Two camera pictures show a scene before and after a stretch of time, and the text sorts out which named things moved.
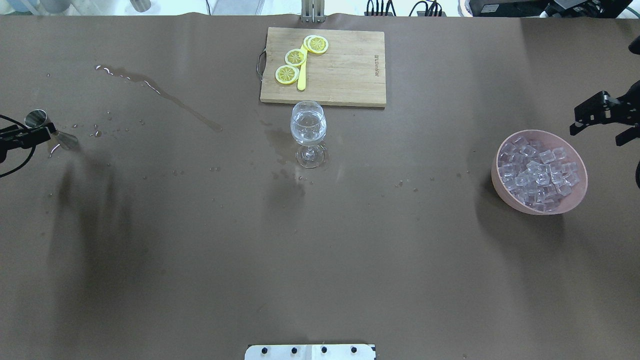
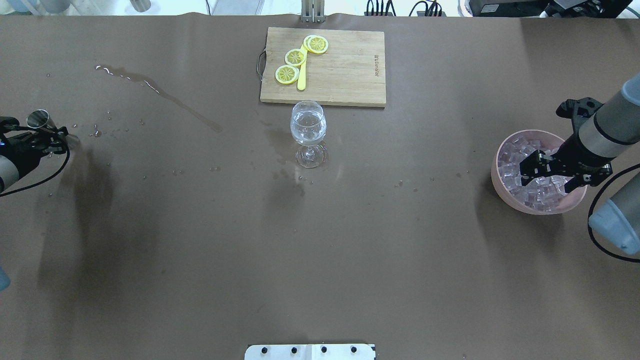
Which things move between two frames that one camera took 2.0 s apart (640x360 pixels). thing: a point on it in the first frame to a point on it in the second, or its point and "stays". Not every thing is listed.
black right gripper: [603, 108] to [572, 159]
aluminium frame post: [313, 11] stays
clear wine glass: [308, 127] stays
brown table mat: [180, 227] stays
